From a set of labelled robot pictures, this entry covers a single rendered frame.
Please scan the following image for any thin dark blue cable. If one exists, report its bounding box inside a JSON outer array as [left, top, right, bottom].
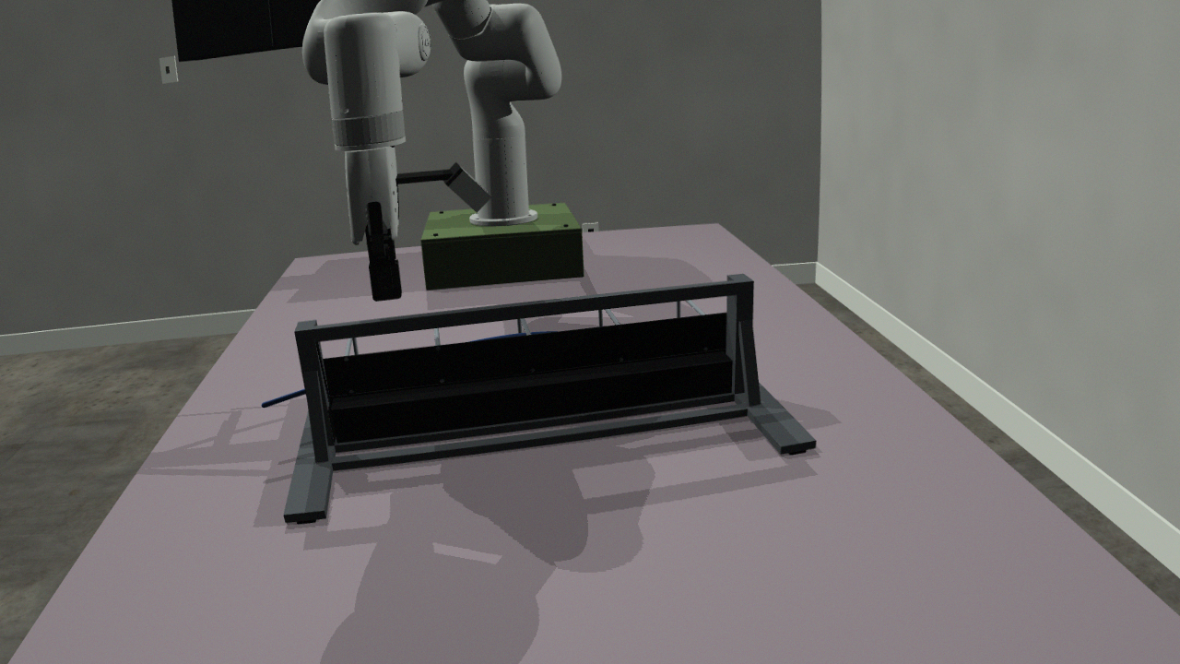
[[262, 331, 559, 408]]

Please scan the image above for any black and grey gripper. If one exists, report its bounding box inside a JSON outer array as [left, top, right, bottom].
[[335, 136, 406, 302]]

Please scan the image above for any black patch panel rack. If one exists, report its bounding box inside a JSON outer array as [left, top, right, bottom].
[[283, 274, 817, 525]]

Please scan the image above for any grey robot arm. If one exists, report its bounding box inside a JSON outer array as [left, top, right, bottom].
[[302, 0, 561, 226]]

